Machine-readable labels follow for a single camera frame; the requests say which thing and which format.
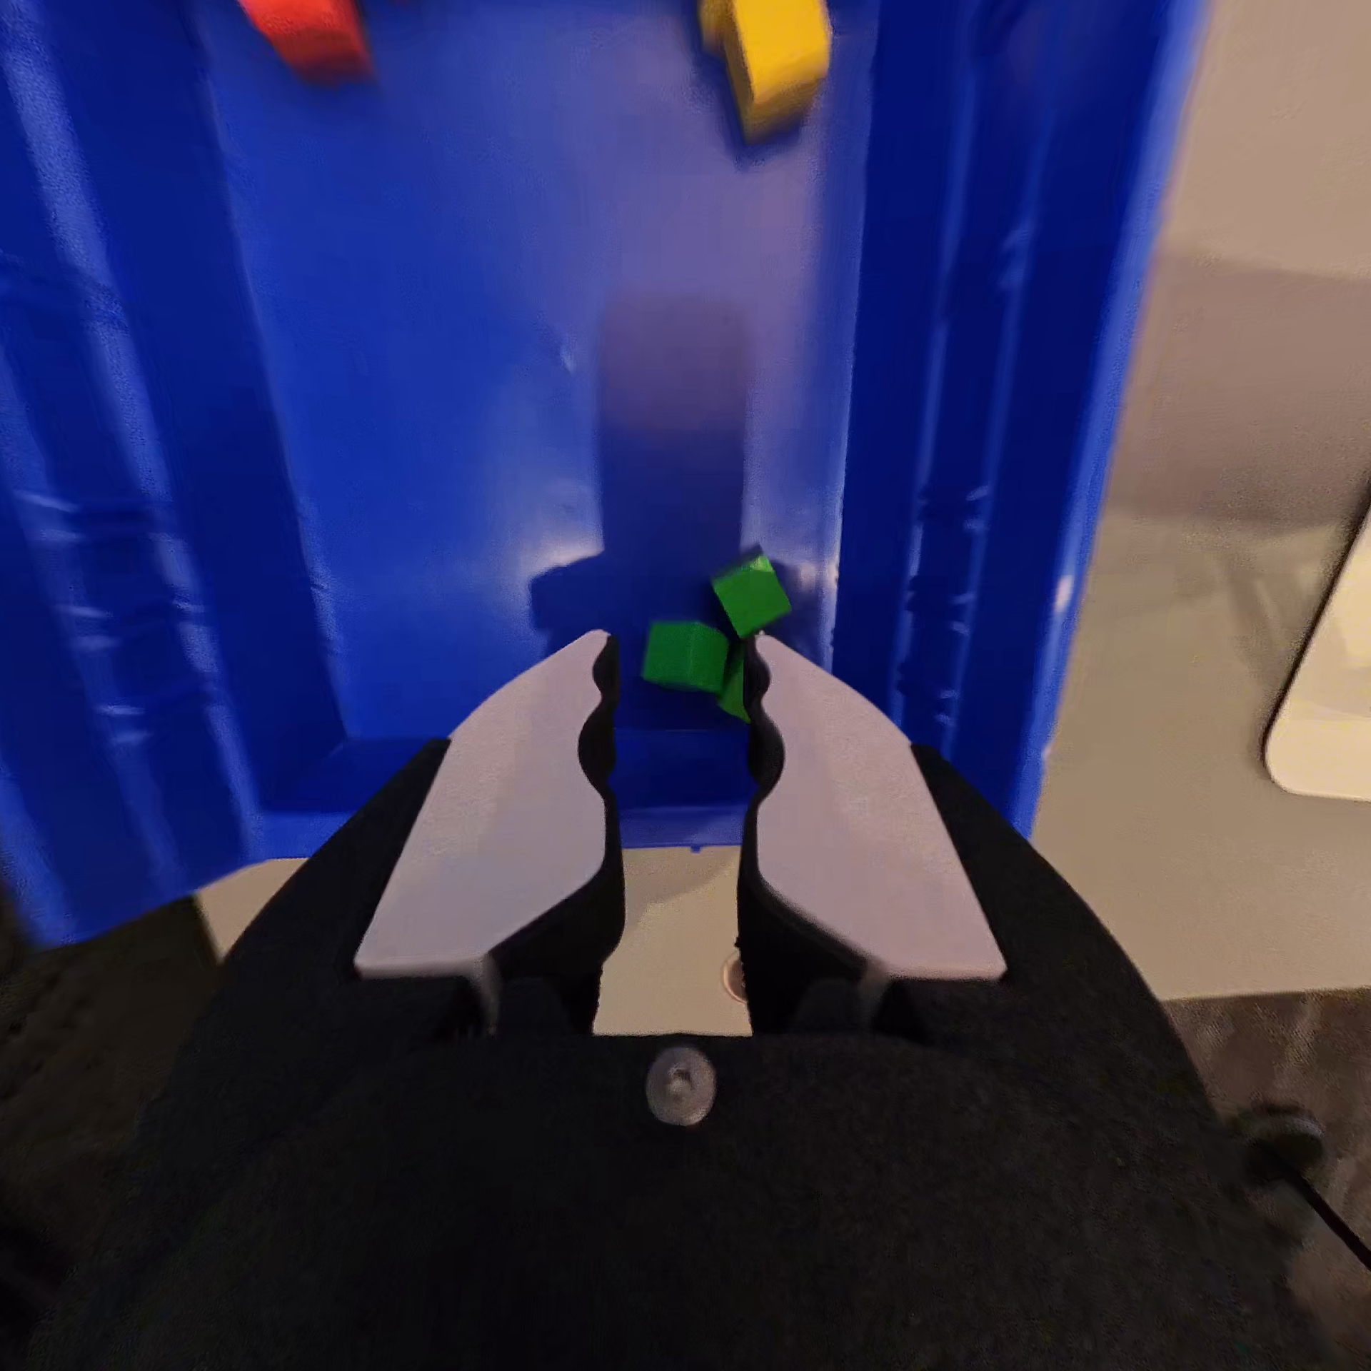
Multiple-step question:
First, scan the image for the instruction sheet on wooden stand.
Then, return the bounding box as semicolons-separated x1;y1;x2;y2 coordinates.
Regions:
1261;514;1371;805

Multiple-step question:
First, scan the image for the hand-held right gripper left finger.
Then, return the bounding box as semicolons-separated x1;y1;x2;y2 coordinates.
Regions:
353;630;626;1002

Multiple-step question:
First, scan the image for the red wooden cube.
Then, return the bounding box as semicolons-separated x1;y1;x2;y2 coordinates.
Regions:
234;0;373;85

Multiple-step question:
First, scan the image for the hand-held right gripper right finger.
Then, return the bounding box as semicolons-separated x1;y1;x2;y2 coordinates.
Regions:
735;632;1010;1010

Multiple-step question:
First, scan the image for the blue plastic bin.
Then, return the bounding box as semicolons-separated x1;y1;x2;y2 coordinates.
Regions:
0;0;1210;948

